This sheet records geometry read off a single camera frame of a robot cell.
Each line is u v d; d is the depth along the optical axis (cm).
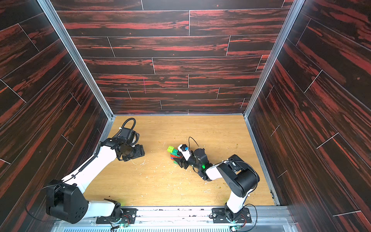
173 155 86
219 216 73
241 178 47
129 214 73
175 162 85
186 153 78
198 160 71
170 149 84
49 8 67
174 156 86
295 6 66
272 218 73
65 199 40
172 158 86
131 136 68
